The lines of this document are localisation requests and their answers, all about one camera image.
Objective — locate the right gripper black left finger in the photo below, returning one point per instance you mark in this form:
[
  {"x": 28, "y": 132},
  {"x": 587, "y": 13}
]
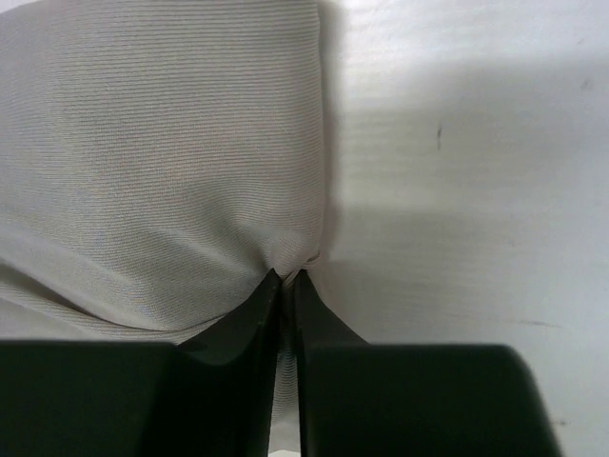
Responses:
[{"x": 209, "y": 396}]

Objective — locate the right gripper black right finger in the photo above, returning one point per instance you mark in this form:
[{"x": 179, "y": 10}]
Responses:
[{"x": 360, "y": 399}]

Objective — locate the grey trousers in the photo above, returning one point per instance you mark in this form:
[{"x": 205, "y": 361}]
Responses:
[{"x": 158, "y": 158}]

